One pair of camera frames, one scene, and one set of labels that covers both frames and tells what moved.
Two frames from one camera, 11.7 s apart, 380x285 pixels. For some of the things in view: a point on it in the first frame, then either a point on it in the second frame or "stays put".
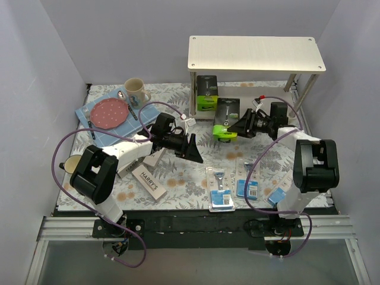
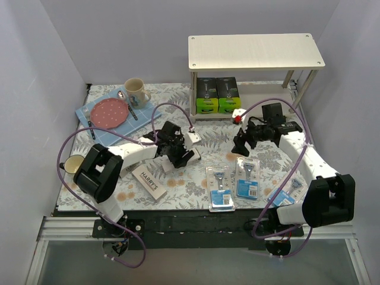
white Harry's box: (145, 177) stays put
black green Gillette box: (227, 113) to (229, 97)
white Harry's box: (128, 168) stays put
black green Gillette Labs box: (206, 92) stays put
